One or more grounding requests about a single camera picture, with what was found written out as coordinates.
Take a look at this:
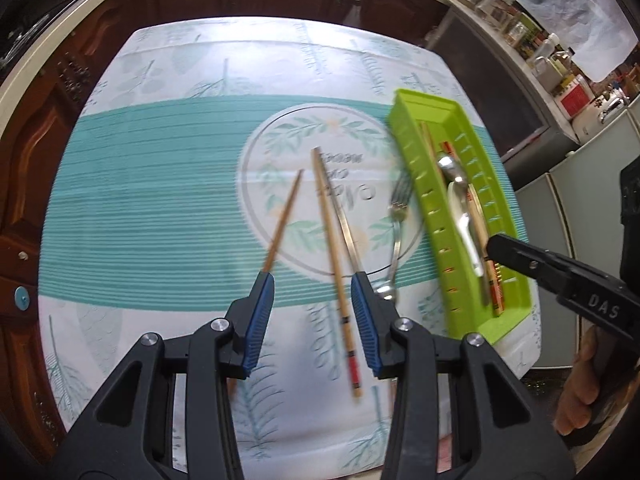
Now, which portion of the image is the cream chopstick red striped end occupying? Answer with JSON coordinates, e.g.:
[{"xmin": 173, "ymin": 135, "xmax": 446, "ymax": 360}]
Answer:
[{"xmin": 467, "ymin": 185, "xmax": 508, "ymax": 318}]

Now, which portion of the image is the row of jars and bottles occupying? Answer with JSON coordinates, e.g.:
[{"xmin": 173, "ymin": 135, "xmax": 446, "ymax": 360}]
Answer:
[{"xmin": 440, "ymin": 0, "xmax": 640, "ymax": 126}]

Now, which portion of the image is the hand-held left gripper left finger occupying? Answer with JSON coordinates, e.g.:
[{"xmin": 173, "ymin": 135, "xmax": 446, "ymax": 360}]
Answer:
[{"xmin": 62, "ymin": 271, "xmax": 276, "ymax": 480}]

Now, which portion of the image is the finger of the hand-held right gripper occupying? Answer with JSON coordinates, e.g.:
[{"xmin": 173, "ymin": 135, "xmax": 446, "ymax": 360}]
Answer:
[{"xmin": 486, "ymin": 233, "xmax": 582, "ymax": 292}]

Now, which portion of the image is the red label container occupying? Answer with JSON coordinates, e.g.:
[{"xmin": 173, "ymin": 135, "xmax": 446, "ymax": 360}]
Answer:
[{"xmin": 557, "ymin": 77, "xmax": 593, "ymax": 118}]

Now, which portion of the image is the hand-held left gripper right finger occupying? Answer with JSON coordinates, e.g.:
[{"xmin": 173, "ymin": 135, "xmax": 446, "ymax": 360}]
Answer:
[{"xmin": 350, "ymin": 270, "xmax": 576, "ymax": 480}]

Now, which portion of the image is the large metal spoon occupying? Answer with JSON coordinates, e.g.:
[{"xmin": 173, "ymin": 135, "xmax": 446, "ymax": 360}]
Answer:
[{"xmin": 447, "ymin": 170, "xmax": 473, "ymax": 196}]

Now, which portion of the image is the plain wooden chopstick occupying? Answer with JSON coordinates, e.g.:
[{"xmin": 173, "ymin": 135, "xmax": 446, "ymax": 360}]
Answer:
[
  {"xmin": 262, "ymin": 170, "xmax": 305, "ymax": 273},
  {"xmin": 421, "ymin": 121, "xmax": 441, "ymax": 171}
]

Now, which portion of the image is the green plastic utensil tray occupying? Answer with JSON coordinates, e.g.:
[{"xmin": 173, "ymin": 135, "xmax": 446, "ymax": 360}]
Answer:
[{"xmin": 387, "ymin": 89, "xmax": 532, "ymax": 347}]

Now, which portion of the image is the wooden chopstick red end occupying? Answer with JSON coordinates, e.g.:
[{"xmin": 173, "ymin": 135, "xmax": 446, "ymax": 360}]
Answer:
[{"xmin": 311, "ymin": 147, "xmax": 363, "ymax": 400}]

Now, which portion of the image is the beige countertop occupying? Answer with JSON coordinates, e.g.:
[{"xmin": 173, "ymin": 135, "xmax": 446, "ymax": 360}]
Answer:
[{"xmin": 0, "ymin": 0, "xmax": 568, "ymax": 126}]

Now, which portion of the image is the white plastic spoon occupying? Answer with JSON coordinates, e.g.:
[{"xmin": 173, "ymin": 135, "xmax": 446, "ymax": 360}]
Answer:
[{"xmin": 447, "ymin": 182, "xmax": 486, "ymax": 278}]

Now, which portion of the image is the person's right hand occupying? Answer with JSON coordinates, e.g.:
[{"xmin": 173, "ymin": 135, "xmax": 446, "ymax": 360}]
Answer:
[{"xmin": 555, "ymin": 325, "xmax": 610, "ymax": 434}]

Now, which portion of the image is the metal fork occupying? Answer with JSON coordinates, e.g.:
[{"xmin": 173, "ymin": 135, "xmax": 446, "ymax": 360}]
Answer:
[{"xmin": 372, "ymin": 172, "xmax": 417, "ymax": 303}]

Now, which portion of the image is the dark brown wooden chopstick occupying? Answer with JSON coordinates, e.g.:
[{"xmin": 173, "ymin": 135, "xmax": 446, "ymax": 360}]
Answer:
[{"xmin": 470, "ymin": 195, "xmax": 493, "ymax": 308}]

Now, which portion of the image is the grey metal cabinet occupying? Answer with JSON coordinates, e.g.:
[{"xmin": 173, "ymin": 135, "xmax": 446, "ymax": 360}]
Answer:
[{"xmin": 427, "ymin": 7, "xmax": 581, "ymax": 176}]

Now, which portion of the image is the leaf print tablecloth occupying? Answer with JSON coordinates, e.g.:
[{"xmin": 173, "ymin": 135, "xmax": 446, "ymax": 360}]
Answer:
[{"xmin": 37, "ymin": 19, "xmax": 543, "ymax": 480}]

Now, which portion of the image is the white plastic sheet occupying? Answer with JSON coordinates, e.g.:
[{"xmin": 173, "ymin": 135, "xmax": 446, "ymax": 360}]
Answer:
[{"xmin": 495, "ymin": 0, "xmax": 640, "ymax": 83}]

